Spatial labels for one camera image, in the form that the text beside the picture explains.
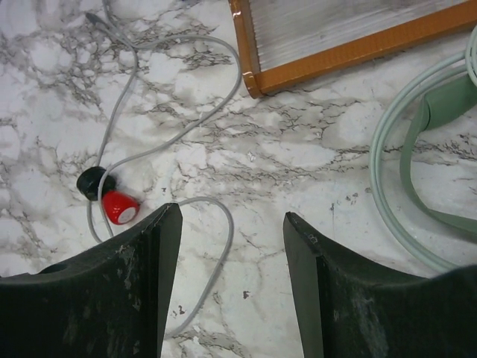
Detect mint green headphones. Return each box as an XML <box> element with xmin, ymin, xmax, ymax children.
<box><xmin>367</xmin><ymin>32</ymin><xmax>476</xmax><ymax>273</ymax></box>

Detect wooden three-tier rack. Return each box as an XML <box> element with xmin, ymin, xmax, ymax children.
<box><xmin>229</xmin><ymin>1</ymin><xmax>476</xmax><ymax>98</ymax></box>

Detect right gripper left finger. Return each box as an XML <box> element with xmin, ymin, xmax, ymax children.
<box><xmin>1</xmin><ymin>204</ymin><xmax>183</xmax><ymax>357</ymax></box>

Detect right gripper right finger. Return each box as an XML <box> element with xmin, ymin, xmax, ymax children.
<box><xmin>283</xmin><ymin>213</ymin><xmax>476</xmax><ymax>357</ymax></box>

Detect grey headphone cable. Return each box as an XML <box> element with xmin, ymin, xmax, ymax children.
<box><xmin>84</xmin><ymin>0</ymin><xmax>243</xmax><ymax>336</ymax></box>

